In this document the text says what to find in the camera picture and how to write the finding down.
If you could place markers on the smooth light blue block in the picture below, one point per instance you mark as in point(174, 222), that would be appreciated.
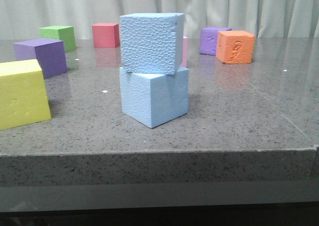
point(154, 99)

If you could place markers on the textured light blue block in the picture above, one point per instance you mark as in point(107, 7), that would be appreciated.
point(151, 43)

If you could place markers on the pink foam block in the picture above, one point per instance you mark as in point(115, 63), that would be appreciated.
point(184, 54)

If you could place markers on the purple foam block right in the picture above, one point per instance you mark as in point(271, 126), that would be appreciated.
point(208, 39)

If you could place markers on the purple foam block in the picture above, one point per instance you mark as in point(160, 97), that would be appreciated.
point(49, 53)
point(208, 39)

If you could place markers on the red foam block front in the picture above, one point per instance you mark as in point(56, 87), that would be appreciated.
point(106, 35)

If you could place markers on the orange foam block right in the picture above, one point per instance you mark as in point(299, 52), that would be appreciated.
point(235, 47)

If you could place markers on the green foam block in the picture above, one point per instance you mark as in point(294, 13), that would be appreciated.
point(59, 32)

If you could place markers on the purple foam block left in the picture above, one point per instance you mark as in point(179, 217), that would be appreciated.
point(49, 53)

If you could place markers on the yellow foam block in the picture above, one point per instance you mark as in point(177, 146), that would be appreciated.
point(23, 96)

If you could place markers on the white curtain backdrop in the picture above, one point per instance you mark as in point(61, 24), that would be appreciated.
point(21, 19)

